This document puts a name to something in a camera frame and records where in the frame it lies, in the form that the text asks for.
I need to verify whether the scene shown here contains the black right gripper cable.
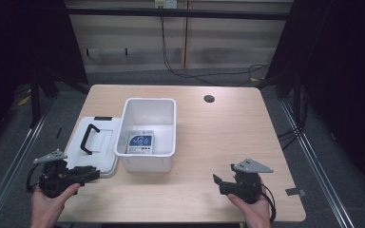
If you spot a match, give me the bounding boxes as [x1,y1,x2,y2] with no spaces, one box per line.
[259,182,278,223]

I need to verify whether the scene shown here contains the black horizontal bar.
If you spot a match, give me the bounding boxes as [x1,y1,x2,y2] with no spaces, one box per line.
[66,7,295,21]

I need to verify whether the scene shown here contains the white lid with black handle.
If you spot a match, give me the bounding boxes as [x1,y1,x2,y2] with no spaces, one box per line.
[64,116,124,179]

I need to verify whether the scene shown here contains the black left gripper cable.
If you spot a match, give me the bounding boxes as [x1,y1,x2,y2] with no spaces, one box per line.
[26,162,43,193]

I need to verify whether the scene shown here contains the black floor cables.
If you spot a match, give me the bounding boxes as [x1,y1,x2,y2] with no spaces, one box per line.
[277,85,310,151]

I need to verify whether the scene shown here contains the black curtain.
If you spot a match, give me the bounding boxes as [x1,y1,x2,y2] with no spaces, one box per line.
[0,0,89,160]
[264,0,365,199]

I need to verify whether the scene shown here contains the metal floor rail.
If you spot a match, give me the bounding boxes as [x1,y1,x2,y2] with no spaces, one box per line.
[279,100,357,228]
[0,104,55,228]

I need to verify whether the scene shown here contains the black metal stand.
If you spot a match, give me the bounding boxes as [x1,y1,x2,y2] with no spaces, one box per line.
[29,65,61,129]

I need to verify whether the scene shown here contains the long black wall cable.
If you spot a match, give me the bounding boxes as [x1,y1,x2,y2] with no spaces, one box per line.
[160,15,271,87]

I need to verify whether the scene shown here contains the white wall socket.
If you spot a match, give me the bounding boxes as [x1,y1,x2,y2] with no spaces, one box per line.
[154,0,179,10]

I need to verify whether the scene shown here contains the blue and white packet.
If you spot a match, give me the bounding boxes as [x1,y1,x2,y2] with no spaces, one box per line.
[125,129,155,156]

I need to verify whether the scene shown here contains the person's left hand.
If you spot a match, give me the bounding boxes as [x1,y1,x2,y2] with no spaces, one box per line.
[29,182,82,228]

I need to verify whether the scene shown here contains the person's right hand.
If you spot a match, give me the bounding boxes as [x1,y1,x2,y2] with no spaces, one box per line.
[226,181,272,228]

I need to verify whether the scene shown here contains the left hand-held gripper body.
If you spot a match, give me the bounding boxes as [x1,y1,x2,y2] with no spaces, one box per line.
[32,149,78,200]

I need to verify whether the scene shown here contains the grey tape piece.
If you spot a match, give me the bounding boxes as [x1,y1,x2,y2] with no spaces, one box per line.
[285,187,307,198]

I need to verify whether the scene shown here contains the white plastic storage bin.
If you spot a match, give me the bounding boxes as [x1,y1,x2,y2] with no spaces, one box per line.
[114,97,178,174]

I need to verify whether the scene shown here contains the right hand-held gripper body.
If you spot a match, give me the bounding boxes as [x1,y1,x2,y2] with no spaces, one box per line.
[230,158,275,204]

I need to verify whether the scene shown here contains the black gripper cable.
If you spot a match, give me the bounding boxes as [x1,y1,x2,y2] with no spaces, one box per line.
[26,162,43,193]
[259,182,278,223]

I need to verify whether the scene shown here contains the yellow floor tape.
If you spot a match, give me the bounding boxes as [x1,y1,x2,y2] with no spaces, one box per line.
[17,94,32,106]

